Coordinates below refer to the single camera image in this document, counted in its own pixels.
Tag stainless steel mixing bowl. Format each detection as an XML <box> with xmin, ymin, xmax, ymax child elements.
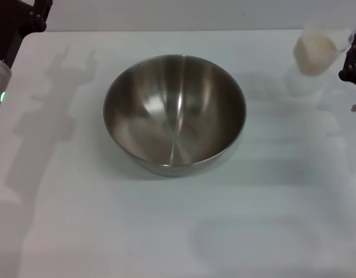
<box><xmin>102</xmin><ymin>54</ymin><xmax>248</xmax><ymax>177</ymax></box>

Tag white rice grains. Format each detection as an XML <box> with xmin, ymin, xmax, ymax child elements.
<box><xmin>293</xmin><ymin>33</ymin><xmax>337</xmax><ymax>76</ymax></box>

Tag clear plastic measuring cup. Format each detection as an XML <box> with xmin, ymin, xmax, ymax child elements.
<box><xmin>292</xmin><ymin>19</ymin><xmax>356</xmax><ymax>78</ymax></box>

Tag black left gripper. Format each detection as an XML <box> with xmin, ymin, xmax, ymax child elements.
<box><xmin>0</xmin><ymin>0</ymin><xmax>53</xmax><ymax>69</ymax></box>

